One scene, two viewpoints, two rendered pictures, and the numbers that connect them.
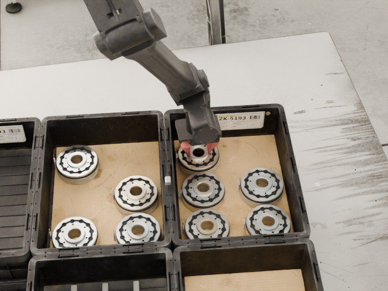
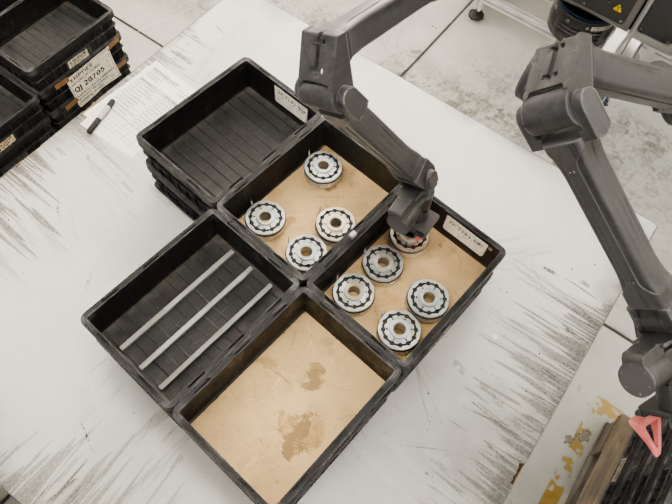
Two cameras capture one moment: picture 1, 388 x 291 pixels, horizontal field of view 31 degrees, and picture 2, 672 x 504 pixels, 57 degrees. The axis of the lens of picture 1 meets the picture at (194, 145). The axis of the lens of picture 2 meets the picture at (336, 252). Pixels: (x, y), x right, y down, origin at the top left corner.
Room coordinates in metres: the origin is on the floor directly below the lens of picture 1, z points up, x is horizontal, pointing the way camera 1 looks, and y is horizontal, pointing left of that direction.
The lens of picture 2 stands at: (0.42, -0.38, 2.21)
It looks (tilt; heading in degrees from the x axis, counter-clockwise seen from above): 62 degrees down; 41
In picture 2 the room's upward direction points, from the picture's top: 6 degrees clockwise
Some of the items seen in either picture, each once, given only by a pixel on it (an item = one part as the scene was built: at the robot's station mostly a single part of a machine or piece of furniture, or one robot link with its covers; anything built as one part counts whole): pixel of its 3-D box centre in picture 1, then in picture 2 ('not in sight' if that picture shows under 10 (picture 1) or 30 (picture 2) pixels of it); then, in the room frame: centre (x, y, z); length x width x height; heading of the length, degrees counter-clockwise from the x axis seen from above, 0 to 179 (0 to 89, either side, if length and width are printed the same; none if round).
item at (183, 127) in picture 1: (198, 121); (416, 209); (1.13, -0.01, 0.98); 0.10 x 0.07 x 0.07; 101
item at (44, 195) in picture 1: (104, 193); (314, 205); (1.01, 0.21, 0.87); 0.40 x 0.30 x 0.11; 4
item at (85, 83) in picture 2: not in sight; (94, 76); (0.98, 1.39, 0.41); 0.31 x 0.02 x 0.16; 10
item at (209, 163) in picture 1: (198, 153); (409, 234); (1.13, -0.01, 0.86); 0.10 x 0.10 x 0.01
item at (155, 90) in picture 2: not in sight; (141, 105); (0.93, 0.91, 0.70); 0.33 x 0.23 x 0.01; 10
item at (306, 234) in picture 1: (232, 171); (407, 269); (1.03, -0.09, 0.92); 0.40 x 0.30 x 0.02; 4
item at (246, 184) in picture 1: (261, 184); (428, 298); (1.03, -0.16, 0.86); 0.10 x 0.10 x 0.01
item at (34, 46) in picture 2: not in sight; (64, 67); (0.93, 1.54, 0.37); 0.40 x 0.30 x 0.45; 10
